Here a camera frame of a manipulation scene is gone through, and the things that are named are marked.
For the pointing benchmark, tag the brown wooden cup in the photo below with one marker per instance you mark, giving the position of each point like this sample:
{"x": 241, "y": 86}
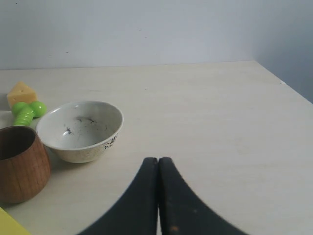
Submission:
{"x": 24, "y": 164}

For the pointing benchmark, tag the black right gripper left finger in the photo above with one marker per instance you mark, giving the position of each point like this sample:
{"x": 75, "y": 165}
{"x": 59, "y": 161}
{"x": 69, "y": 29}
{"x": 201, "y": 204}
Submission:
{"x": 135, "y": 212}

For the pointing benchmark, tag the white ceramic bowl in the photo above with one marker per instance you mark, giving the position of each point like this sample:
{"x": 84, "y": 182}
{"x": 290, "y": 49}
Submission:
{"x": 80, "y": 132}

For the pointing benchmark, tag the yellow cheese wedge toy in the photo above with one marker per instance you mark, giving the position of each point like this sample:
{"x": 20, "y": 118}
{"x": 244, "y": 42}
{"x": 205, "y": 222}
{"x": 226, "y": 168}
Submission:
{"x": 21, "y": 93}

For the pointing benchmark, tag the yellow foam cube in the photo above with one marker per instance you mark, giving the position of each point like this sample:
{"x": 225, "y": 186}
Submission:
{"x": 9, "y": 226}

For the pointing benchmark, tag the green bone dog toy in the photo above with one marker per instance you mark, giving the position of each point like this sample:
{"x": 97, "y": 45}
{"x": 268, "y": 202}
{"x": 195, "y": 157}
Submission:
{"x": 24, "y": 112}

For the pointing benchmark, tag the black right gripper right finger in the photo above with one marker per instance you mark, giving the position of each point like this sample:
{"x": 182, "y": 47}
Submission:
{"x": 181, "y": 211}

